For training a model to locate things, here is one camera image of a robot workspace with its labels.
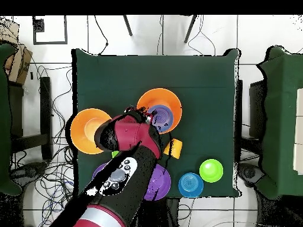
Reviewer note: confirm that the black bench frame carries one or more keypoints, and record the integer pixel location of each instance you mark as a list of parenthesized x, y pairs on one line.
[(45, 106)]

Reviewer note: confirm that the small green plastic bowl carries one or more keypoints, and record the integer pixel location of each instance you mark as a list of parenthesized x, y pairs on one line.
[(211, 170)]

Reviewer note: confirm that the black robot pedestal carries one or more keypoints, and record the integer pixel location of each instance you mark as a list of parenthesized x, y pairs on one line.
[(171, 212)]

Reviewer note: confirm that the cardboard box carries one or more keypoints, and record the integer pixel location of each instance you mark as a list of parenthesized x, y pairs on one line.
[(19, 61)]

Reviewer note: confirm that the green cloth side table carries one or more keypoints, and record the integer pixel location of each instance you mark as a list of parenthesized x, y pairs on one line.
[(281, 118), (4, 118)]

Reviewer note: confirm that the white boxes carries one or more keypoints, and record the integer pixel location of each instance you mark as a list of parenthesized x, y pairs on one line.
[(298, 130)]

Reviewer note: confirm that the dark green tablecloth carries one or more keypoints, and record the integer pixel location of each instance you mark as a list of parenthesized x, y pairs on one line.
[(153, 75)]

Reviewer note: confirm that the orange plastic cup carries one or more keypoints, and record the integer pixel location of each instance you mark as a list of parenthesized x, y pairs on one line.
[(175, 147)]

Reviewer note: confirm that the black floor frame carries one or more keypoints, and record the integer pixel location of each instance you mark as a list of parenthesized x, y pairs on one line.
[(50, 42)]

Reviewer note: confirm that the purple plastic bowl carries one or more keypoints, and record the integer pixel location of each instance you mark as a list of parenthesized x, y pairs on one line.
[(98, 170), (162, 183)]

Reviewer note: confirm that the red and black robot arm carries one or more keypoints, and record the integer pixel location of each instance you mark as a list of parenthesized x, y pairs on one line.
[(130, 170)]

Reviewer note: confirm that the large orange plastic bowl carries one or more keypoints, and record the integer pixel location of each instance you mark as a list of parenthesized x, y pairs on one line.
[(81, 132), (163, 97)]

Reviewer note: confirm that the medium green plastic bowl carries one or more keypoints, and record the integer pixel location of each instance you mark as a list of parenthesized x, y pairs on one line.
[(115, 154)]

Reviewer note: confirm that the black tripod leg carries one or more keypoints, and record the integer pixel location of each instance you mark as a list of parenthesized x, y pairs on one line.
[(190, 29), (127, 26)]

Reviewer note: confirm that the small blue plastic bowl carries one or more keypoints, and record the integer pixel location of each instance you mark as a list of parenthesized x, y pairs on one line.
[(190, 185), (163, 117)]

